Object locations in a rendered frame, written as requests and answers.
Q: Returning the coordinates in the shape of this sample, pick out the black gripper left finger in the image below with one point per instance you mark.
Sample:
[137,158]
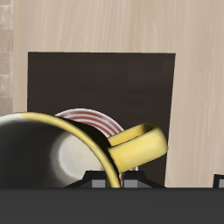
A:
[94,178]

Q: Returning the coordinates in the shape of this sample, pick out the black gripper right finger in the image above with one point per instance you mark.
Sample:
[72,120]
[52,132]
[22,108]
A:
[137,178]

